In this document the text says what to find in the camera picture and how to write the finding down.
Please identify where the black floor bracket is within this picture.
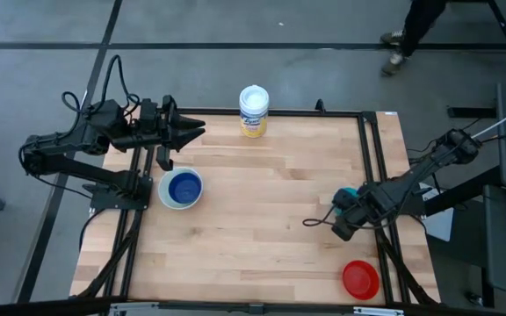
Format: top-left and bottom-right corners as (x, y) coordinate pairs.
(447, 106), (498, 119)

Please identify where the yellow Lysol wipes canister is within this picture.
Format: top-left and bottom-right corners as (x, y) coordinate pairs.
(238, 84), (271, 140)

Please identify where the white cable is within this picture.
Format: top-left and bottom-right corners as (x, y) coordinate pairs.
(471, 99), (506, 140)

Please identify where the silver metal bracket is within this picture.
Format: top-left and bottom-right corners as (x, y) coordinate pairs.
(108, 302), (162, 316)
(352, 305), (406, 316)

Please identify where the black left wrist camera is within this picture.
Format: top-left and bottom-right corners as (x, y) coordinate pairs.
(155, 146), (175, 172)

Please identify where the black floor cable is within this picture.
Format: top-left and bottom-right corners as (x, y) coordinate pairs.
(78, 209), (101, 252)

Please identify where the blue bowl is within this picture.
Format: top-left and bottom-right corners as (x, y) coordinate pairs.
(168, 171), (203, 205)

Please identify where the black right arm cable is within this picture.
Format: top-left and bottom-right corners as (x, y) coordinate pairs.
(302, 204), (340, 228)

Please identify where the white paper sheet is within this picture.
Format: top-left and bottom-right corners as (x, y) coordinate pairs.
(422, 205), (455, 243)

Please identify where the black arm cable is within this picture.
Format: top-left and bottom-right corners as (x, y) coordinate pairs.
(61, 54), (141, 116)
(302, 204), (340, 228)

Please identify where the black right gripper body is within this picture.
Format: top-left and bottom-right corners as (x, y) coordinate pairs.
(352, 182), (397, 227)

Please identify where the person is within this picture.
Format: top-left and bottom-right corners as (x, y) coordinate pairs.
(379, 0), (448, 76)

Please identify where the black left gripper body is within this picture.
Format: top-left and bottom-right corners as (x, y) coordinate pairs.
(112, 94), (179, 153)

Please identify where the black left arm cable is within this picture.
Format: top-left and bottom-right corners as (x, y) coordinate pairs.
(61, 54), (141, 116)

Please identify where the black aluminium table frame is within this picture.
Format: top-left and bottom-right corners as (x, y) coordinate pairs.
(70, 107), (441, 316)

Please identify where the white bowl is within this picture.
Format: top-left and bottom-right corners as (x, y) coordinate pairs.
(157, 166), (205, 211)

